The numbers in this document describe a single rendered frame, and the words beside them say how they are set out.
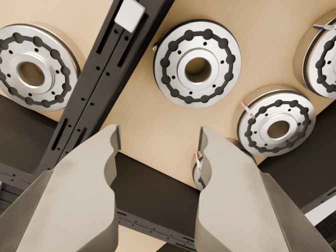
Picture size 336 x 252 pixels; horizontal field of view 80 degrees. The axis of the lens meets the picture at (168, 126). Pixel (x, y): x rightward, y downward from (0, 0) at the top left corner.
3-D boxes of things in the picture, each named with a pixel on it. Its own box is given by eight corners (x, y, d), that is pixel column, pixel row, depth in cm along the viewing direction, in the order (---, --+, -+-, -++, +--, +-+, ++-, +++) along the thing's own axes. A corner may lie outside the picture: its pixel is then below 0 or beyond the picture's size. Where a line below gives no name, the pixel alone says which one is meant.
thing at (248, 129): (277, 77, 25) (279, 78, 24) (329, 115, 27) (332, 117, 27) (223, 136, 29) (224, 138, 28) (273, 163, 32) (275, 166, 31)
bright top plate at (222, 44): (180, 1, 20) (180, 1, 20) (258, 48, 23) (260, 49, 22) (140, 86, 25) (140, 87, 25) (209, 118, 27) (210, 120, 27)
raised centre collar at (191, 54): (189, 38, 22) (190, 39, 21) (227, 60, 23) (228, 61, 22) (168, 78, 24) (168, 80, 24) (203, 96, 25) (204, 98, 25)
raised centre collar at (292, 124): (277, 105, 26) (280, 107, 25) (303, 122, 27) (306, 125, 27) (250, 132, 28) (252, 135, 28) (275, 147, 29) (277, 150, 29)
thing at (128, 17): (128, -5, 14) (125, -5, 13) (146, 8, 14) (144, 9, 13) (117, 20, 15) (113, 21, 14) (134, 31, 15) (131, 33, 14)
